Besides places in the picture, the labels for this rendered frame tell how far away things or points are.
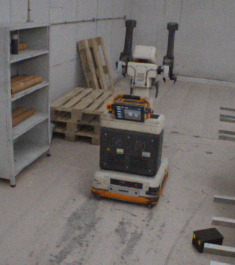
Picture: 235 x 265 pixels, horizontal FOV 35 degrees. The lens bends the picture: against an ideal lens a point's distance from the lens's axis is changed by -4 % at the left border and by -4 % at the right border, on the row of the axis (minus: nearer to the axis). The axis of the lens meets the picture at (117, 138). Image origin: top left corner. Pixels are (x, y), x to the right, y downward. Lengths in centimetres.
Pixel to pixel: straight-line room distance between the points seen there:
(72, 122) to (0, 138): 147
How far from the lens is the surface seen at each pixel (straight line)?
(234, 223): 182
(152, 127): 327
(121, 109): 322
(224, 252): 160
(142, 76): 354
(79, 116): 487
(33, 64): 436
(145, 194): 343
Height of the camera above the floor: 176
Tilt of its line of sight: 20 degrees down
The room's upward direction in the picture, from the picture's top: 3 degrees clockwise
